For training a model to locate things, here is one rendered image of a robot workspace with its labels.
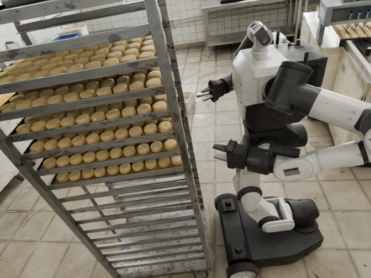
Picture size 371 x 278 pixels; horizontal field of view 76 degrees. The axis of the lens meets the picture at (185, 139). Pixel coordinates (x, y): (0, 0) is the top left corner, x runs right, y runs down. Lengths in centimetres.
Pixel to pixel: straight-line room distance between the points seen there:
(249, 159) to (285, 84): 26
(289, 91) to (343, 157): 24
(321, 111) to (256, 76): 24
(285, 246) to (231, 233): 35
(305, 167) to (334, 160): 8
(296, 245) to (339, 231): 44
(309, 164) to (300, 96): 20
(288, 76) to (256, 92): 15
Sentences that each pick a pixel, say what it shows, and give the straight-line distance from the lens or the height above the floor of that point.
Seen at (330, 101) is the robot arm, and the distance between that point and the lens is 78.
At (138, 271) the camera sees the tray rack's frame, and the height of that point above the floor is 15.
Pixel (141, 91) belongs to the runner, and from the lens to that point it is 77.
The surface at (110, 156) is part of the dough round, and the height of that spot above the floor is 113.
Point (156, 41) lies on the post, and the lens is 67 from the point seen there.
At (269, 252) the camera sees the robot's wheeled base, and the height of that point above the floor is 17.
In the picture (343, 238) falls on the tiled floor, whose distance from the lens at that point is 211.
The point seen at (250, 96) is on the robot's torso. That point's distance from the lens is 91.
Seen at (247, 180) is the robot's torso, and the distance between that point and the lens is 133.
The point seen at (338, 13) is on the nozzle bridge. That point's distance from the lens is 265.
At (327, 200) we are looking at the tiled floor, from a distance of 227.
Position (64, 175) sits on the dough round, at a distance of 117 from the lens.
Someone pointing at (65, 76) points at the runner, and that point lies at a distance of 81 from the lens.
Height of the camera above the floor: 174
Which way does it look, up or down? 39 degrees down
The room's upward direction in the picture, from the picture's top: 12 degrees counter-clockwise
